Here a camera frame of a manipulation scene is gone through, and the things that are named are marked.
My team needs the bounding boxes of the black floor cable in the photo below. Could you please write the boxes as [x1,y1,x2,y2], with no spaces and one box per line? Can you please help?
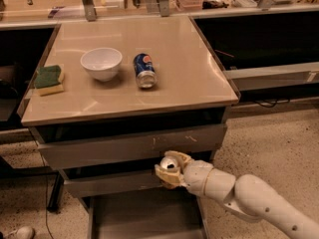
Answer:
[41,156,55,239]

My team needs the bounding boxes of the white shoe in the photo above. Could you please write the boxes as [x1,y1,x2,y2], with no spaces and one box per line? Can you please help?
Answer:
[0,226,35,239]

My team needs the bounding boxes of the bottom grey open drawer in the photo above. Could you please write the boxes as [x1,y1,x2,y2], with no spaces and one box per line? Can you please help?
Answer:
[87,187,208,239]

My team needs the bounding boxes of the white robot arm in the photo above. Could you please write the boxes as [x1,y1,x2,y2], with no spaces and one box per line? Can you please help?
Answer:
[155,150,319,239]

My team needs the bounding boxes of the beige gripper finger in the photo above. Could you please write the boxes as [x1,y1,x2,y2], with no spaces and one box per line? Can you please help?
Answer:
[164,150,192,165]
[155,165,185,188]

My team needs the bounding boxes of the middle grey drawer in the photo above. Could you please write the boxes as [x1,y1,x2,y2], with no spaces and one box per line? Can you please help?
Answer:
[65,158,160,198]

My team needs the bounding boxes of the grey drawer cabinet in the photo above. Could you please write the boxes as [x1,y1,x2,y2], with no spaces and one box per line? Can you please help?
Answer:
[16,15,242,239]

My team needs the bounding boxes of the blue pepsi can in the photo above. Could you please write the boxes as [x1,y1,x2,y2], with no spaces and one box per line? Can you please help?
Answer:
[134,53,158,89]

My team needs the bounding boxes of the top grey drawer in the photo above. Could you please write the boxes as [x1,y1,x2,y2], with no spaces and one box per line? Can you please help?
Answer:
[39,123,227,169]

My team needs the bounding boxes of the green yellow sponge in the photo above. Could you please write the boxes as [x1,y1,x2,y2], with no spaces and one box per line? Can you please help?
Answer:
[34,65,64,96]

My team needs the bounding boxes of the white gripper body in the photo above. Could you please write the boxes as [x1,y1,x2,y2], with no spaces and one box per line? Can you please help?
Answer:
[183,160,213,196]

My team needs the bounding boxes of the orange soda can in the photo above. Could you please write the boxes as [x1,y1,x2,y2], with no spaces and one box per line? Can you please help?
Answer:
[159,155,180,172]

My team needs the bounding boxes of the white bowl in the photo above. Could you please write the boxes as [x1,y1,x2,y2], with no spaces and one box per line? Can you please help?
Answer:
[80,48,123,82]

